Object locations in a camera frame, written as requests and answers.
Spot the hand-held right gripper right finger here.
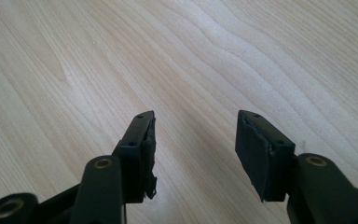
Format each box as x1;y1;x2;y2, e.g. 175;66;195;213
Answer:
234;109;296;203

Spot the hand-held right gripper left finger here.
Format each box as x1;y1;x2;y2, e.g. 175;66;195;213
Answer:
111;110;158;203

